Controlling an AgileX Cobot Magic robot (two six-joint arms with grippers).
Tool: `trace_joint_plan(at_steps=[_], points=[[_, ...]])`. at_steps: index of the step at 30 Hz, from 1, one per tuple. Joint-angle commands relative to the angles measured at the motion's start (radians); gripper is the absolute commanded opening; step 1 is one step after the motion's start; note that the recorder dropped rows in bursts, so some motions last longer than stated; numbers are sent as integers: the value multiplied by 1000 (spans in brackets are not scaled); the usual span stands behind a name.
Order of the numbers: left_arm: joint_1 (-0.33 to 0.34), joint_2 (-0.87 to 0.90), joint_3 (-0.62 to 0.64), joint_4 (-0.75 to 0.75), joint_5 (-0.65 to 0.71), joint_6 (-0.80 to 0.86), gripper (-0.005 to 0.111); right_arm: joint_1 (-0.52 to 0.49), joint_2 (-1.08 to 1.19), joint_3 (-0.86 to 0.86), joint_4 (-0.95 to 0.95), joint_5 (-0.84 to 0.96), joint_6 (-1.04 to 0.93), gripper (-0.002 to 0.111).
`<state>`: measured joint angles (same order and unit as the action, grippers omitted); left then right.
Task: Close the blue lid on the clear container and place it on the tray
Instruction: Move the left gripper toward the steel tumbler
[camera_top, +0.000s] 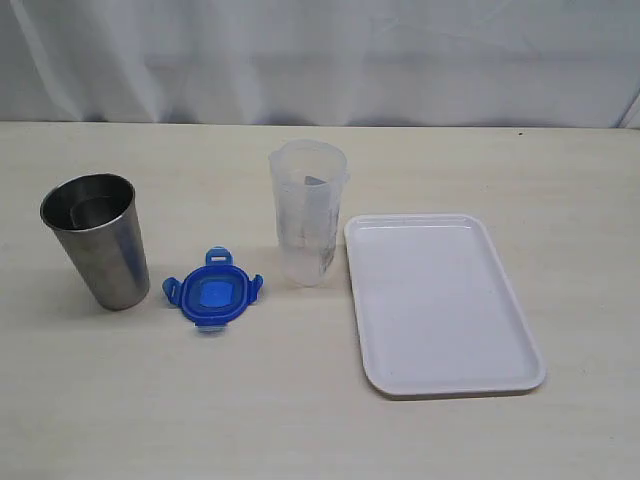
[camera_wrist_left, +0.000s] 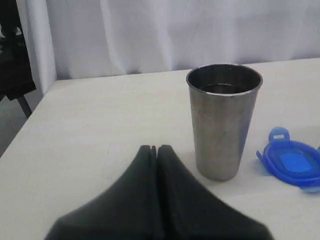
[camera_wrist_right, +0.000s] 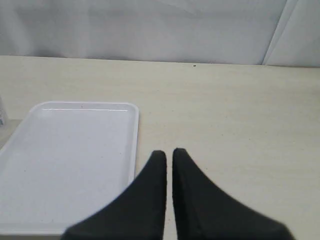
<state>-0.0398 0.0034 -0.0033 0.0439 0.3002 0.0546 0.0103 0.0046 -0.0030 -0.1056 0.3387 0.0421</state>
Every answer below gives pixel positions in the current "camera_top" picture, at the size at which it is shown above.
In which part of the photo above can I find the clear plastic tall container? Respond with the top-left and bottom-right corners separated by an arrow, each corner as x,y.
269,140 -> 349,287

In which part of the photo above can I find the white backdrop curtain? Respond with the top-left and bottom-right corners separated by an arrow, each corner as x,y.
1,1 -> 639,128

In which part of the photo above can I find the white rectangular plastic tray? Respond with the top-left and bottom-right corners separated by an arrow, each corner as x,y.
344,214 -> 546,399

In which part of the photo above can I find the blue plastic container lid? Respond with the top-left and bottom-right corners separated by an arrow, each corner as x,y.
162,246 -> 264,334

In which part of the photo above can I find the stainless steel cup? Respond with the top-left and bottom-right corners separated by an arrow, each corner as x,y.
40,173 -> 150,311

